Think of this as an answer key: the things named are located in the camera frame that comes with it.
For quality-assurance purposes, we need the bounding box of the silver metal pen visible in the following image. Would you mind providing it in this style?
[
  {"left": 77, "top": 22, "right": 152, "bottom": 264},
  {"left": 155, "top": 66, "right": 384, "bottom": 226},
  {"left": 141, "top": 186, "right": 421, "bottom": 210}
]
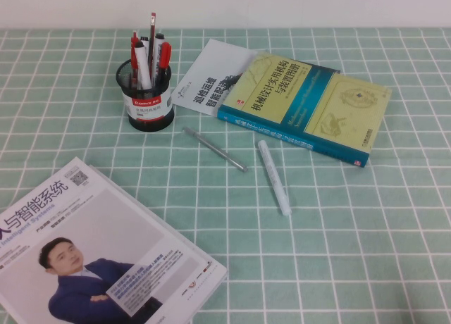
[{"left": 182, "top": 126, "right": 249, "bottom": 173}]

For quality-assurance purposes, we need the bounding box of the white pen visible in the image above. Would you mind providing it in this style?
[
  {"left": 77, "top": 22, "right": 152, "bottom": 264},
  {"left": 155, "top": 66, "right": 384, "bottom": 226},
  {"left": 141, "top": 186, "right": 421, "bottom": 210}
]
[{"left": 257, "top": 139, "right": 292, "bottom": 217}]

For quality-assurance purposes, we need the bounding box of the black mesh pen holder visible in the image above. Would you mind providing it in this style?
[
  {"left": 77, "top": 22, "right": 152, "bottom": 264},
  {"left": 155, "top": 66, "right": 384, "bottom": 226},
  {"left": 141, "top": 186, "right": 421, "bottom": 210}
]
[{"left": 116, "top": 58, "right": 176, "bottom": 131}]

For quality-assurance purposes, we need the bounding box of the thick red pen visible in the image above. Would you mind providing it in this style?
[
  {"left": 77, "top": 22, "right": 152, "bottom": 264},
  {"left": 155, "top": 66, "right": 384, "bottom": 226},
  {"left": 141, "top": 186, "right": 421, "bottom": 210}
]
[{"left": 159, "top": 42, "right": 173, "bottom": 86}]

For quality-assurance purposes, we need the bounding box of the thin red pen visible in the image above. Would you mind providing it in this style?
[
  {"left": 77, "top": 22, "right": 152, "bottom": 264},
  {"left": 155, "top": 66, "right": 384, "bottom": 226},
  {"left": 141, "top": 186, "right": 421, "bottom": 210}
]
[{"left": 131, "top": 30, "right": 140, "bottom": 80}]

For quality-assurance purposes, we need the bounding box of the white brochure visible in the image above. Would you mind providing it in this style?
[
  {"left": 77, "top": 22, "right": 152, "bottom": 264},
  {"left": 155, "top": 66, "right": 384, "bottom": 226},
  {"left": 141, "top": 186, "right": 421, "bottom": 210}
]
[{"left": 171, "top": 38, "right": 260, "bottom": 118}]

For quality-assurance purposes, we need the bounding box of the yellow and teal book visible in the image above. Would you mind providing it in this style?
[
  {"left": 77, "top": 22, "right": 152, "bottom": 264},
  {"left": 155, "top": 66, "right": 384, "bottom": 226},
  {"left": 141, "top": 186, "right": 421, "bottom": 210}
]
[{"left": 216, "top": 52, "right": 393, "bottom": 168}]

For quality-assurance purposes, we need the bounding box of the white marker with red cap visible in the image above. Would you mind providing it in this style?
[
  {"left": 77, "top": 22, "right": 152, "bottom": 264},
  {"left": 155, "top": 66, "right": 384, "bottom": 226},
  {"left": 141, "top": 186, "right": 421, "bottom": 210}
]
[{"left": 134, "top": 41, "right": 152, "bottom": 89}]

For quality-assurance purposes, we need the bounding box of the white magazine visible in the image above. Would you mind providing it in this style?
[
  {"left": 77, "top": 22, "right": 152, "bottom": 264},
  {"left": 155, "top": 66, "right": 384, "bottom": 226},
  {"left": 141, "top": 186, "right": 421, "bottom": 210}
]
[{"left": 87, "top": 163, "right": 230, "bottom": 324}]

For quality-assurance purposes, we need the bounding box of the magazine with man portrait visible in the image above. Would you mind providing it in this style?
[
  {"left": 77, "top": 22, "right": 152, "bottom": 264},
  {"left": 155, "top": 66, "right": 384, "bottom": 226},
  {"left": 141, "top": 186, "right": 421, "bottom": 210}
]
[{"left": 0, "top": 157, "right": 227, "bottom": 324}]

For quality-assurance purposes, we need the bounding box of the red pencil with eraser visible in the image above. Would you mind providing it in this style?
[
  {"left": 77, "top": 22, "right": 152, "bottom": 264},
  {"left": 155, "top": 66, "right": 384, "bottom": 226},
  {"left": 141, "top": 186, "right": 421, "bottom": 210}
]
[{"left": 149, "top": 12, "right": 157, "bottom": 79}]

